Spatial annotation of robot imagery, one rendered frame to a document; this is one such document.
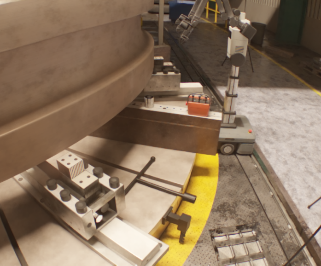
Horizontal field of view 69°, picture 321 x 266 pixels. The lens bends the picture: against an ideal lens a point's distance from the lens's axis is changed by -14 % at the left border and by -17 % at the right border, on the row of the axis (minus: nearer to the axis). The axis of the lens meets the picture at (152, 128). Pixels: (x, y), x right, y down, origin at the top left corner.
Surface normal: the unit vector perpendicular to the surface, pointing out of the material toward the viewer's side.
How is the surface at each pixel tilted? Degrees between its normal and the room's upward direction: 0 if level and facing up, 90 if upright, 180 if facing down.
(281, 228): 0
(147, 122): 90
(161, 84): 90
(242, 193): 0
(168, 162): 0
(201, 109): 97
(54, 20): 90
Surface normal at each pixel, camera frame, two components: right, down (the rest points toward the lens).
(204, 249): 0.01, -0.85
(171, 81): 0.14, 0.52
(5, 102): 0.70, 0.09
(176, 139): -0.25, 0.50
